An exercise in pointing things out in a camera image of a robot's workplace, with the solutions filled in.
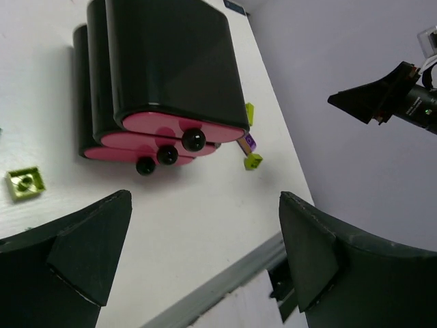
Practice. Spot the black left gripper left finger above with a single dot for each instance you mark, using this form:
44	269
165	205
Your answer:
60	274

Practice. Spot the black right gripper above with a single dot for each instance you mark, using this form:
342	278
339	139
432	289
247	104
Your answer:
387	98

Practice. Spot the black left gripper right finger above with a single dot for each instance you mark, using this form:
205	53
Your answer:
346	277

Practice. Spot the lime square lego brick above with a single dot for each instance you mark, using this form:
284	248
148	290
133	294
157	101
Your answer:
24	184

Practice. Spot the lime long lego brick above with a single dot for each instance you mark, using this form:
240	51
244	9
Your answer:
250	111

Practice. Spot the pink bottom drawer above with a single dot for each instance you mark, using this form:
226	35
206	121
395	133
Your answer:
145	161

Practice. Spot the pink drawer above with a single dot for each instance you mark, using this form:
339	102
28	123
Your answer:
145	161
166	125
137	142

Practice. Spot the lime lego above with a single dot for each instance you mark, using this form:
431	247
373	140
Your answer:
252	161

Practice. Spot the purple curved lego brick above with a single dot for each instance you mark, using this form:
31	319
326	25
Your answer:
247	144

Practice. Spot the pink top drawer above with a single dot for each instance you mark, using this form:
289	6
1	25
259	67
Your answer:
166	125

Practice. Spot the black drawer cabinet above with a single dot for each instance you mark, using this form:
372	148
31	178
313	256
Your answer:
170	57

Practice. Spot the blue table corner sticker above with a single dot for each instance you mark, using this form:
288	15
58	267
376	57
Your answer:
235	7

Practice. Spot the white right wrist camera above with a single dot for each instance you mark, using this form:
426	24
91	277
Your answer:
428	42

